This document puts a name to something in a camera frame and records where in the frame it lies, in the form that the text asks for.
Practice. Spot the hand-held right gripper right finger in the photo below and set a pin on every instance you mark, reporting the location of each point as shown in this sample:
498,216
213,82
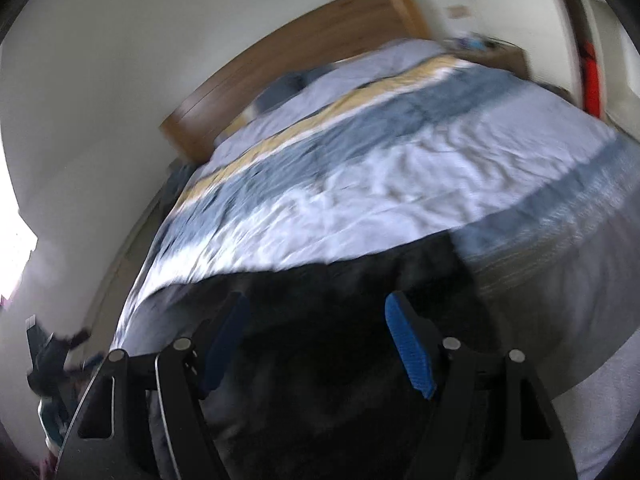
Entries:
410,350

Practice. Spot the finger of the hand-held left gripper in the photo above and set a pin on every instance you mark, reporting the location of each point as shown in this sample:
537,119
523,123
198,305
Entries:
80,337

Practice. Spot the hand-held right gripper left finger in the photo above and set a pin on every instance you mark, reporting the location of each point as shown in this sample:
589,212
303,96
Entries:
225,345

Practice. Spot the black puffer coat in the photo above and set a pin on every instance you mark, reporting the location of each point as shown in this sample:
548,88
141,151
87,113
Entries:
325,335

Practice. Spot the blue clothes pile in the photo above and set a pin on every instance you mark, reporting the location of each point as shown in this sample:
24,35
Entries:
181,177

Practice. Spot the bright window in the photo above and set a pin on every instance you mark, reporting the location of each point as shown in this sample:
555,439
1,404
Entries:
12,260

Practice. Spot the bed with striped duvet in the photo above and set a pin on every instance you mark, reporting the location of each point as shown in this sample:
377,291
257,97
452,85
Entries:
375,160

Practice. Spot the blue grey pillow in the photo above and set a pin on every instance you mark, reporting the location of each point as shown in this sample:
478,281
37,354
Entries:
280,92

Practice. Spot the wooden headboard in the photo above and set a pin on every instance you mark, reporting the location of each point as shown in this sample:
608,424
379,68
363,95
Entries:
300,55

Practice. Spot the wooden nightstand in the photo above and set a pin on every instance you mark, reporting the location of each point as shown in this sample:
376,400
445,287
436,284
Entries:
500,60

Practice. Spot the red item in wardrobe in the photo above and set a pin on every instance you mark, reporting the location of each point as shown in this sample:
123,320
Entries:
590,77

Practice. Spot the white open wardrobe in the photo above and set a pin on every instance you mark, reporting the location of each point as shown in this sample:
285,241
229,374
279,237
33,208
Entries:
580,10

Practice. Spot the wall switch plate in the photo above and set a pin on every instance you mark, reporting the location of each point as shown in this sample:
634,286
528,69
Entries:
457,11

